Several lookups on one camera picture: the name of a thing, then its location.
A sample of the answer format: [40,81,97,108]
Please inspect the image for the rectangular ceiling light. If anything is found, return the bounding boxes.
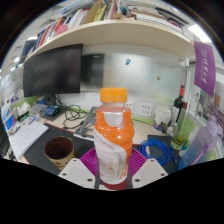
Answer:
[187,23,213,44]

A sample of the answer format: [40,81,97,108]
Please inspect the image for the grey metal laptop stand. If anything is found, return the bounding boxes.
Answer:
[73,106,99,142]

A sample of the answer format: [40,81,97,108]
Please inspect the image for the orange-capped drink bottle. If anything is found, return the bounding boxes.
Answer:
[93,87,135,185]

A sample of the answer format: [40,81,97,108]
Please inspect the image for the black red-edged desk mat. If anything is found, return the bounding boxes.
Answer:
[23,123,101,168]

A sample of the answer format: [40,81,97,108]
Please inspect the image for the white ceramic jar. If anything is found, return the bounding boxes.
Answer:
[153,105,172,132]

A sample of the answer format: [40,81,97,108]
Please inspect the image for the purple hanging banner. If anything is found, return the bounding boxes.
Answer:
[193,41,217,98]

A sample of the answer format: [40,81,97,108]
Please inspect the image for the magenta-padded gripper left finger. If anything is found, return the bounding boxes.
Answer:
[57,146,102,190]

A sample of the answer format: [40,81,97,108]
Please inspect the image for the blue coiled cable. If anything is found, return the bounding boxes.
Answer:
[138,138,178,167]

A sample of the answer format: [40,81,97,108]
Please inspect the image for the group photo poster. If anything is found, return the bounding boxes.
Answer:
[204,96,224,128]

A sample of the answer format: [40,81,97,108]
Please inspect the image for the black tangled cables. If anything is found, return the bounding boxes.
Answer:
[56,96,89,130]

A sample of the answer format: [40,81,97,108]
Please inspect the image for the small blue box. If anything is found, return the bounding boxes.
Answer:
[44,105,61,117]

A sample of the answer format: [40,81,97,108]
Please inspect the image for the white open notebook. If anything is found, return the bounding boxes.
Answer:
[8,119,50,161]

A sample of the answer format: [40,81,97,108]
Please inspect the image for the clear plastic box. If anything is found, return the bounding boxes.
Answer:
[29,103,48,119]

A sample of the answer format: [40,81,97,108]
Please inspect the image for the purple sports water bottle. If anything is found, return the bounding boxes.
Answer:
[177,115,224,171]

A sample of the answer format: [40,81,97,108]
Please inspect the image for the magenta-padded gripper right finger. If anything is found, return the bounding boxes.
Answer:
[127,147,169,190]

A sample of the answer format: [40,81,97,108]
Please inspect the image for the black computer monitor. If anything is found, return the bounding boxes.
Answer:
[22,43,84,108]

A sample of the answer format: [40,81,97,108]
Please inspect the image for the clear glass vase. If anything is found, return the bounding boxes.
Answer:
[170,99,198,151]

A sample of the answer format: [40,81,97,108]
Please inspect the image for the white wall power outlet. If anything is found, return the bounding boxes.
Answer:
[125,100,136,114]
[138,102,154,118]

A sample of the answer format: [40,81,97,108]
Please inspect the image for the beige shelf with books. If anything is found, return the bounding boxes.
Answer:
[19,0,196,68]

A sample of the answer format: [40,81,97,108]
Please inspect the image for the dark wine bottle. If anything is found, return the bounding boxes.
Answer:
[170,84,186,126]

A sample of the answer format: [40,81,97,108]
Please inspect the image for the patterned paper cup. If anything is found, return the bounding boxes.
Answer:
[43,135,76,171]

